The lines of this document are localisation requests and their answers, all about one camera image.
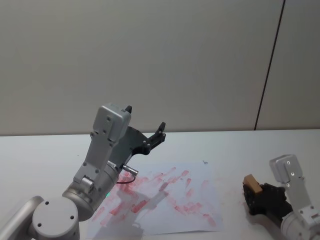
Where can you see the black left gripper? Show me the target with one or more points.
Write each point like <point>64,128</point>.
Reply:
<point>133,142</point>

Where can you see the white paper with red marks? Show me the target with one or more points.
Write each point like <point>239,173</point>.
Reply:
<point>175,205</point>

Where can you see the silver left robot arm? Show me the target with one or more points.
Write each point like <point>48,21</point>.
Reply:
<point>53,215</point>

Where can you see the small brown block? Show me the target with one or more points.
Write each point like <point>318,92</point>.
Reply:
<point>253,183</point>

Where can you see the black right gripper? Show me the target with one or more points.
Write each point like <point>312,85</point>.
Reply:
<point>273,202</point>

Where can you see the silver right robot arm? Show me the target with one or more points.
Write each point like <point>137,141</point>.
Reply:
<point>296,190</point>

